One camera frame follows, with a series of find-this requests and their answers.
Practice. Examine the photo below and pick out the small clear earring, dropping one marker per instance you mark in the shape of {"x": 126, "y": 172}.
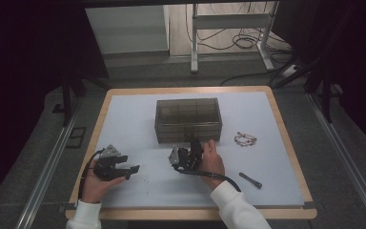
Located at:
{"x": 145, "y": 180}

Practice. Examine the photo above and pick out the person's right hand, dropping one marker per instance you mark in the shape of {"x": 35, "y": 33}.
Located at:
{"x": 214, "y": 165}

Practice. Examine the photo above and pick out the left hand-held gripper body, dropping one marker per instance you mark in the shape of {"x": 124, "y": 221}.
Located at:
{"x": 106, "y": 168}

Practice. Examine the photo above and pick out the white panel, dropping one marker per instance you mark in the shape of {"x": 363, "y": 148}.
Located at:
{"x": 127, "y": 28}

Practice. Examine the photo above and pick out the white power strip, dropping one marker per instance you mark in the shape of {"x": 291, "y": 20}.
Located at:
{"x": 289, "y": 70}

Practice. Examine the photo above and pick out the aluminium floor rail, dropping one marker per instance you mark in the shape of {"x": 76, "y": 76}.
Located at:
{"x": 346, "y": 159}
{"x": 44, "y": 178}

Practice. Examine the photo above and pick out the white table mat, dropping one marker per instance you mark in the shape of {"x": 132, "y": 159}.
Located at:
{"x": 171, "y": 197}

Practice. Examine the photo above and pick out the smoky clear drawer box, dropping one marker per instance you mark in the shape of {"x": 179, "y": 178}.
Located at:
{"x": 187, "y": 120}

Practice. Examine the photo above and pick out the black floor bracket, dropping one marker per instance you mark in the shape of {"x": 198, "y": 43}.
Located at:
{"x": 76, "y": 136}

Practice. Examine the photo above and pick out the person's left hand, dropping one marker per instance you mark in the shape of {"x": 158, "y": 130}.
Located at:
{"x": 97, "y": 189}

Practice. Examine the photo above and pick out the white metal desk frame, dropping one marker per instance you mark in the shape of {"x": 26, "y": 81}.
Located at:
{"x": 232, "y": 20}

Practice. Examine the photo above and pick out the small black stick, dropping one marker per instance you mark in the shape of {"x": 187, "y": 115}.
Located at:
{"x": 251, "y": 180}

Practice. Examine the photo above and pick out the black metal stand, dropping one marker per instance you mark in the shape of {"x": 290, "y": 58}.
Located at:
{"x": 66, "y": 101}
{"x": 326, "y": 95}

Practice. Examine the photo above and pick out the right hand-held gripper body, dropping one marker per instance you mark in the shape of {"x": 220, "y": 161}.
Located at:
{"x": 184, "y": 159}

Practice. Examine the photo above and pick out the dark curtain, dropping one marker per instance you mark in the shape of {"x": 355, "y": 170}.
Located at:
{"x": 362, "y": 63}
{"x": 19, "y": 79}

